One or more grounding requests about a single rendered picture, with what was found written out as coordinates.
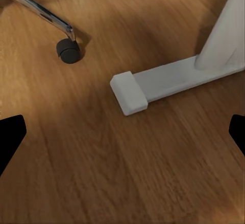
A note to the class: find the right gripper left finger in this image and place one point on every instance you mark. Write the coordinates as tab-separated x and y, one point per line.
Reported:
12	132

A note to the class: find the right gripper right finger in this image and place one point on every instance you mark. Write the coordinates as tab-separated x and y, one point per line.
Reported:
237	131

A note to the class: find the swivel chair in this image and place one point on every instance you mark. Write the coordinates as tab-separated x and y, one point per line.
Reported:
67	48

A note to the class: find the desk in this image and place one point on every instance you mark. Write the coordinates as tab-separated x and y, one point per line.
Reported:
222	55

